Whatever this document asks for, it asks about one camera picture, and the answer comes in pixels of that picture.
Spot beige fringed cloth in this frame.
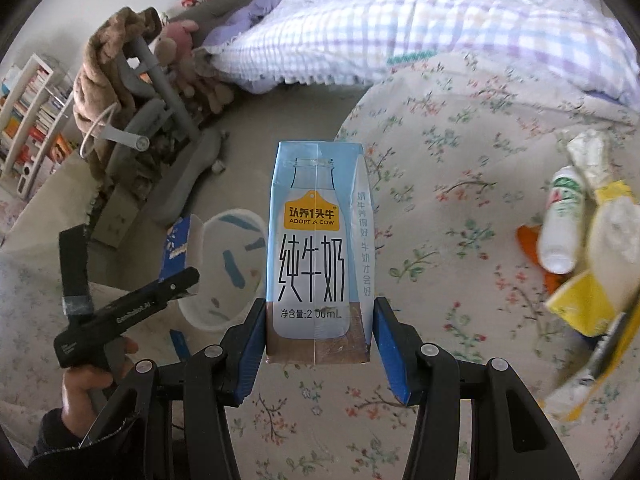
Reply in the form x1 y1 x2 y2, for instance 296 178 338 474
0 152 103 261

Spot crumpled silver wrapper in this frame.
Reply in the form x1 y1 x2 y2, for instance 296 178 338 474
565 130 614 192

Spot row of books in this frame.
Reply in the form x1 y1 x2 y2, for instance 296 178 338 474
0 67 71 176

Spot yellow packet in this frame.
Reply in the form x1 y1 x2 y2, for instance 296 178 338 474
544 180 640 338

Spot white plastic bin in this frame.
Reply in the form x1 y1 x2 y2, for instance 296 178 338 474
177 210 271 332

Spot beige cabinet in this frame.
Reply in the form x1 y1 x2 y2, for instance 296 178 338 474
94 185 147 249

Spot white yellow-edged packet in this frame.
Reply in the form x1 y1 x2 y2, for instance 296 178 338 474
542 312 631 422

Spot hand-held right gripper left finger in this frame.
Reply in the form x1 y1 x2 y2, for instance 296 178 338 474
80 299 267 480

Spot white bookshelf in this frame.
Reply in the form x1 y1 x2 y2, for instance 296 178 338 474
0 52 77 197

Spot floral bed sheet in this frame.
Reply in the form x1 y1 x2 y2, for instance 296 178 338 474
0 52 640 480

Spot brown plush toy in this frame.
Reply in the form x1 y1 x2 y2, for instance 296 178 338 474
189 50 237 115
72 7 162 187

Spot plaid quilt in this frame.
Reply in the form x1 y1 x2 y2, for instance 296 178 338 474
202 0 640 107

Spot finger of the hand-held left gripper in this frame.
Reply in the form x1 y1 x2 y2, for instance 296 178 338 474
106 267 201 333

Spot slim blue box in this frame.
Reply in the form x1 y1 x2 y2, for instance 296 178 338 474
169 329 190 362

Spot person's left hand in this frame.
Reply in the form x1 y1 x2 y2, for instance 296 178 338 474
61 337 140 433

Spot lilac pillow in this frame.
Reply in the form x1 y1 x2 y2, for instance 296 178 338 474
202 0 301 53

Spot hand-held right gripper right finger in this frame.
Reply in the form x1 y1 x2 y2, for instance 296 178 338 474
373 297 581 480

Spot light blue milk carton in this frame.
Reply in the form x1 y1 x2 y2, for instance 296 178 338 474
265 140 373 365

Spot white plastic bottle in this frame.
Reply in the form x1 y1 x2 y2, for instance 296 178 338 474
537 165 586 275

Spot grey chair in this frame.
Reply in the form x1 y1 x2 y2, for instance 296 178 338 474
85 7 232 227

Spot pink plush toy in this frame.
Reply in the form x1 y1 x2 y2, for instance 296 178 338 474
155 19 201 68

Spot blue cardboard box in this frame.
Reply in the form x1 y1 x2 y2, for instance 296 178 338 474
159 214 202 283

